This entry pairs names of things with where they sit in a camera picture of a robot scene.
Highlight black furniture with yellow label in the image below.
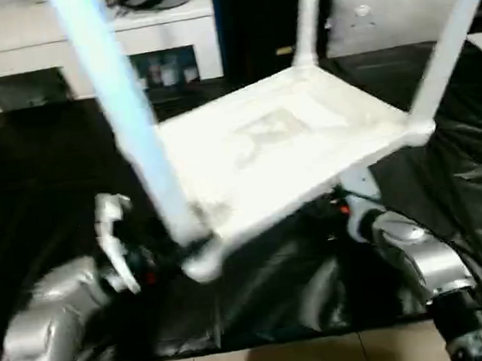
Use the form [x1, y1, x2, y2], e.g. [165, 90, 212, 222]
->
[212, 0, 338, 78]

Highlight grey cushion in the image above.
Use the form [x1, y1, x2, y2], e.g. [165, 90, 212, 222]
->
[322, 0, 479, 58]

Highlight black work mat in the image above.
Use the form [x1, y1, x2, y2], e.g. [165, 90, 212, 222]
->
[0, 33, 482, 361]

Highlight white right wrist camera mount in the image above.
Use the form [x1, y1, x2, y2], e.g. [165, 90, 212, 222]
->
[340, 166, 388, 244]

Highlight white glass-door cabinet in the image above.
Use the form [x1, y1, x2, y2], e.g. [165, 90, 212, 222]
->
[0, 0, 226, 113]

